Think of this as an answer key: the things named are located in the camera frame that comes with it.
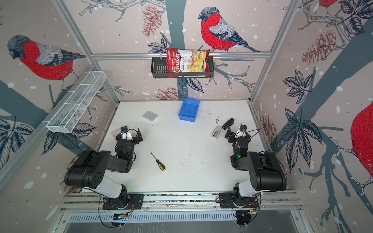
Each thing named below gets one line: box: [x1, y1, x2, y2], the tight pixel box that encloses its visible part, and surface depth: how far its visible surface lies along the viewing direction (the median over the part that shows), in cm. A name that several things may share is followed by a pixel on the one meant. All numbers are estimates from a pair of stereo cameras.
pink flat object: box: [111, 127, 122, 144], surface depth 102 cm
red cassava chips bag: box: [166, 48, 211, 79], surface depth 90 cm
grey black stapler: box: [211, 117, 235, 140], surface depth 103 cm
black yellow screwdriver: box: [150, 151, 167, 172], surface depth 86 cm
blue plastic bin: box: [178, 98, 201, 123], surface depth 115 cm
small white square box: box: [141, 110, 159, 123], surface depth 113 cm
